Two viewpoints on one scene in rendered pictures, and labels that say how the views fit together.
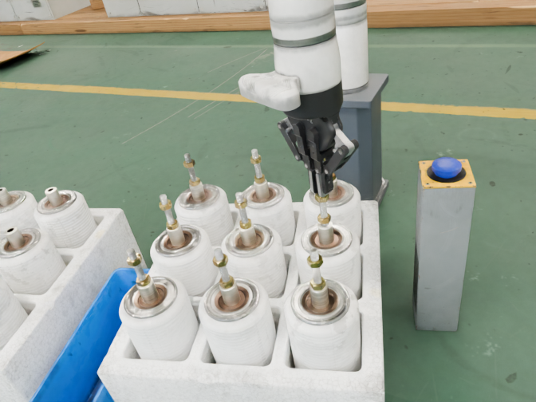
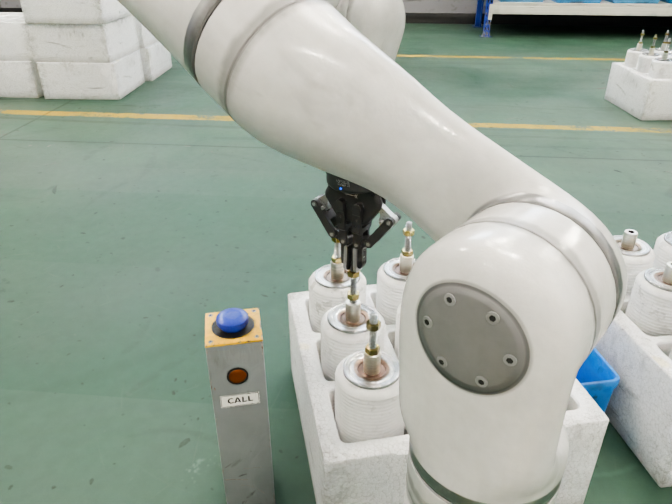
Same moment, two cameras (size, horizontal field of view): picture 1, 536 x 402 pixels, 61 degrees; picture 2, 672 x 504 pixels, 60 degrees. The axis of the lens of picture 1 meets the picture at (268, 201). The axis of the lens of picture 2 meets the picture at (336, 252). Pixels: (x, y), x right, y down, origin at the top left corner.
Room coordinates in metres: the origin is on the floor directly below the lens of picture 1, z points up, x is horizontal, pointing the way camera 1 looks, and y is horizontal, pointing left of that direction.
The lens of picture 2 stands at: (1.13, -0.41, 0.75)
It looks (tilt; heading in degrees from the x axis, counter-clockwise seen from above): 29 degrees down; 153
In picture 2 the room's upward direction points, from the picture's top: straight up
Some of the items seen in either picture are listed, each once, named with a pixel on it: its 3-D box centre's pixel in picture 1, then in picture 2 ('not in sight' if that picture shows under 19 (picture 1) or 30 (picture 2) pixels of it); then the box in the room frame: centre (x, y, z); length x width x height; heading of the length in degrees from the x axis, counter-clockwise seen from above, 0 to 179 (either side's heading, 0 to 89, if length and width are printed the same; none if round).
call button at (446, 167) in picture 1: (446, 169); (232, 322); (0.54, -0.26, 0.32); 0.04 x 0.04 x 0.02
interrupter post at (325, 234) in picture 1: (325, 232); (353, 310); (0.51, -0.07, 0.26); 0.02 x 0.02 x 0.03
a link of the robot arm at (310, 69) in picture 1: (293, 61); not in sight; (0.50, -0.06, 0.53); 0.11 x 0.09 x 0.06; 122
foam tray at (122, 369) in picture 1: (266, 310); (421, 389); (0.54, 0.04, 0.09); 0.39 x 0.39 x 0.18; 74
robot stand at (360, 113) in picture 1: (350, 145); not in sight; (0.94, -0.22, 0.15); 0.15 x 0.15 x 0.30; 58
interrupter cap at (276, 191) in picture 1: (262, 195); not in sight; (0.66, 0.01, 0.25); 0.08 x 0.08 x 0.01
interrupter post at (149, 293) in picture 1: (147, 290); not in sight; (0.46, 0.19, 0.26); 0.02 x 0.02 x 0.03
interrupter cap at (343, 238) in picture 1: (326, 239); (352, 318); (0.51, -0.07, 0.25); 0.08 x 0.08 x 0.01
